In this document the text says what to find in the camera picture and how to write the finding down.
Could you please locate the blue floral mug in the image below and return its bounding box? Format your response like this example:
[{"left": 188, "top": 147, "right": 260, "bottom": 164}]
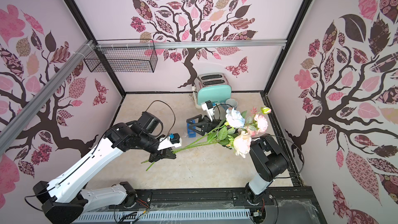
[{"left": 224, "top": 98, "right": 238, "bottom": 109}]

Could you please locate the mint green toaster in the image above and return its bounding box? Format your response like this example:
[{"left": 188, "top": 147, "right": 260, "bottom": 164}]
[{"left": 192, "top": 73, "right": 232, "bottom": 109}]

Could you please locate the aluminium frame rail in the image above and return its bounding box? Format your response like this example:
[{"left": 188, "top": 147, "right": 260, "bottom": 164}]
[{"left": 1, "top": 39, "right": 287, "bottom": 154}]

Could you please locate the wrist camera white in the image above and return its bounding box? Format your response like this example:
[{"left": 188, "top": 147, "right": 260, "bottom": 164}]
[
  {"left": 201, "top": 101, "right": 215, "bottom": 122},
  {"left": 158, "top": 133, "right": 182, "bottom": 150}
]

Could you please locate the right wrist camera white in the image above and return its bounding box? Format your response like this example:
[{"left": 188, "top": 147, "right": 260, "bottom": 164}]
[{"left": 201, "top": 101, "right": 215, "bottom": 122}]

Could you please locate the black wire basket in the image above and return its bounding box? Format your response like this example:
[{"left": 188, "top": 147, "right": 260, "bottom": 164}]
[{"left": 84, "top": 39, "right": 158, "bottom": 73}]

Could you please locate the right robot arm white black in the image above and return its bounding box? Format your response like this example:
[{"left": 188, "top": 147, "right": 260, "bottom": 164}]
[{"left": 185, "top": 108, "right": 289, "bottom": 204}]

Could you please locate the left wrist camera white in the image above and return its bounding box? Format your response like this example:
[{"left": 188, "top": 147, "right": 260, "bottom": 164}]
[{"left": 158, "top": 133, "right": 182, "bottom": 150}]

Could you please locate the white slotted cable duct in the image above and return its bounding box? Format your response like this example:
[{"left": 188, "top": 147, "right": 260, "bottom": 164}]
[{"left": 74, "top": 209, "right": 251, "bottom": 224}]

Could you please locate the artificial flower bouquet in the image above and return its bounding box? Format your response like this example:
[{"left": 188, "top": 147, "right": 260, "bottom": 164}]
[{"left": 141, "top": 105, "right": 272, "bottom": 172}]

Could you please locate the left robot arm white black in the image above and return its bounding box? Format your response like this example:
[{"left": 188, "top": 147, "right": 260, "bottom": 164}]
[{"left": 33, "top": 112, "right": 181, "bottom": 224}]

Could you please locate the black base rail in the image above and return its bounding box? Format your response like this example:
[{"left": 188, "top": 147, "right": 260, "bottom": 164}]
[{"left": 90, "top": 187, "right": 326, "bottom": 224}]

